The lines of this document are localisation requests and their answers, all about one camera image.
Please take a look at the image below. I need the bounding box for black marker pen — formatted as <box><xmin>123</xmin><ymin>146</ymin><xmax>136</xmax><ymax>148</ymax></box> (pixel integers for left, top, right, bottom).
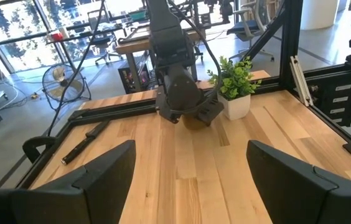
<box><xmin>60</xmin><ymin>120</ymin><xmax>111</xmax><ymax>166</ymax></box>

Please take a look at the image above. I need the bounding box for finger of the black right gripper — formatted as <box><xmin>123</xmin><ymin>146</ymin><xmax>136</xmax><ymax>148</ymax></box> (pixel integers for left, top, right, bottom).
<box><xmin>155</xmin><ymin>92</ymin><xmax>185</xmax><ymax>125</ymax></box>
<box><xmin>195</xmin><ymin>97</ymin><xmax>225</xmax><ymax>128</ymax></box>

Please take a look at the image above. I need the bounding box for silver aluminium bracket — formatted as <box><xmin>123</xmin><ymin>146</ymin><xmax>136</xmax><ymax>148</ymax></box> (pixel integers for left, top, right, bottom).
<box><xmin>289</xmin><ymin>55</ymin><xmax>314</xmax><ymax>108</ymax></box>

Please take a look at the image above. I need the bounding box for brown kiwi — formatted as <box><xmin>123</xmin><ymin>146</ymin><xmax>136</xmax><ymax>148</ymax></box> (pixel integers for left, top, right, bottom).
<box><xmin>181</xmin><ymin>112</ymin><xmax>211</xmax><ymax>131</ymax></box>

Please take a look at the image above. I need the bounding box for black arched cable guide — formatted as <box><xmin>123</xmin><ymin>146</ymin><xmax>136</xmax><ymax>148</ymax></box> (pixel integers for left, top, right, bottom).
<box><xmin>22</xmin><ymin>135</ymin><xmax>58</xmax><ymax>164</ymax></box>

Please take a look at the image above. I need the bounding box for wooden workbench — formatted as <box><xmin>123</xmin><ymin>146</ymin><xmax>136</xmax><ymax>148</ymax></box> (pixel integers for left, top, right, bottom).
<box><xmin>115</xmin><ymin>27</ymin><xmax>202</xmax><ymax>95</ymax></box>

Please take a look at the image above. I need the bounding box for grey office chair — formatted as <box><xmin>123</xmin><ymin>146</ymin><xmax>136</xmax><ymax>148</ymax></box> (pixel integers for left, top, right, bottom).
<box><xmin>226</xmin><ymin>0</ymin><xmax>276</xmax><ymax>62</ymax></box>

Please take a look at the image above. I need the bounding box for black box with white labels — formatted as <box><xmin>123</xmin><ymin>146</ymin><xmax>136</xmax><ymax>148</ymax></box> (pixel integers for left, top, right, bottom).
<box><xmin>311</xmin><ymin>75</ymin><xmax>351</xmax><ymax>128</ymax></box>

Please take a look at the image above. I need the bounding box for green plant in white pot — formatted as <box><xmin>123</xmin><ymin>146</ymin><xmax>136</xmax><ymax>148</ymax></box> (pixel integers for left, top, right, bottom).
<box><xmin>207</xmin><ymin>55</ymin><xmax>263</xmax><ymax>122</ymax></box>

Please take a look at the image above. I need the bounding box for red cup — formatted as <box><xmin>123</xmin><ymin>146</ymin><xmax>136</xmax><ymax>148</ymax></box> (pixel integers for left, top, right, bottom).
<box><xmin>50</xmin><ymin>31</ymin><xmax>65</xmax><ymax>42</ymax></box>

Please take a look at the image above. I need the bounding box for computer case with coloured lights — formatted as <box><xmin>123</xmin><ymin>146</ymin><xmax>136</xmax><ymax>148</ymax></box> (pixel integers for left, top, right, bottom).
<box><xmin>117</xmin><ymin>60</ymin><xmax>152</xmax><ymax>95</ymax></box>

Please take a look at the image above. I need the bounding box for black floor fan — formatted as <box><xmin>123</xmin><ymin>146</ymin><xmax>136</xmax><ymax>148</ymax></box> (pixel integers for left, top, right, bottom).
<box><xmin>42</xmin><ymin>63</ymin><xmax>92</xmax><ymax>111</ymax></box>

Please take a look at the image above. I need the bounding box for black office chair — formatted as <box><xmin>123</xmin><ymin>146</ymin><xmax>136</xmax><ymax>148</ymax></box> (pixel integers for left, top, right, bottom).
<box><xmin>92</xmin><ymin>33</ymin><xmax>124</xmax><ymax>67</ymax></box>

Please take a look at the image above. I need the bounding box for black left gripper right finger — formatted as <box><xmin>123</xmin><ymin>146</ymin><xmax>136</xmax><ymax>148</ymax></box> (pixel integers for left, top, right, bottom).
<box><xmin>246</xmin><ymin>139</ymin><xmax>351</xmax><ymax>224</ymax></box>

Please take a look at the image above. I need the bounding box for black aluminium table frame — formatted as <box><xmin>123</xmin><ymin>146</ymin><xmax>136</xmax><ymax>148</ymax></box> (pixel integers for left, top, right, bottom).
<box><xmin>0</xmin><ymin>0</ymin><xmax>351</xmax><ymax>190</ymax></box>

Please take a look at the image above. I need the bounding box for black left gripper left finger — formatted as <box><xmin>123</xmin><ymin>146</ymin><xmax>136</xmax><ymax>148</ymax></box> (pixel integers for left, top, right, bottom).
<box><xmin>0</xmin><ymin>139</ymin><xmax>137</xmax><ymax>224</ymax></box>

